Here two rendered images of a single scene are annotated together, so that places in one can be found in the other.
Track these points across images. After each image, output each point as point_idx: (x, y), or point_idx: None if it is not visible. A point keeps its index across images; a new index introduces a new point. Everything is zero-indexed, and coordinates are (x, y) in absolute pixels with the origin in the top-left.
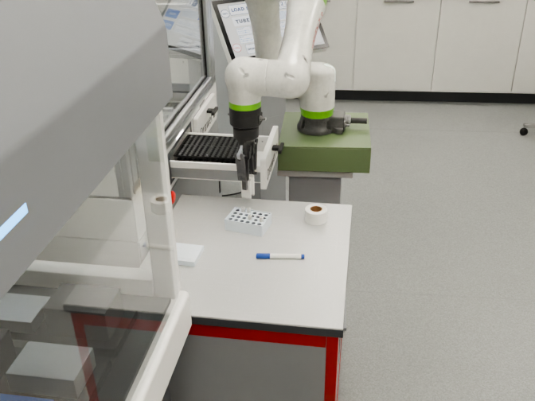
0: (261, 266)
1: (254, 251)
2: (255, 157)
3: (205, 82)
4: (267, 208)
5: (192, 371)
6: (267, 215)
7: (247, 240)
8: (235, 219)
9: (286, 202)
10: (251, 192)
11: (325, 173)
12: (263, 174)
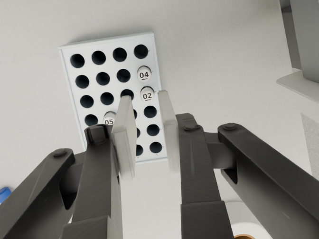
0: None
1: (26, 169)
2: (258, 218)
3: None
4: (242, 94)
5: None
6: (160, 151)
7: (58, 132)
8: (86, 75)
9: (291, 124)
10: (162, 125)
11: None
12: (310, 109)
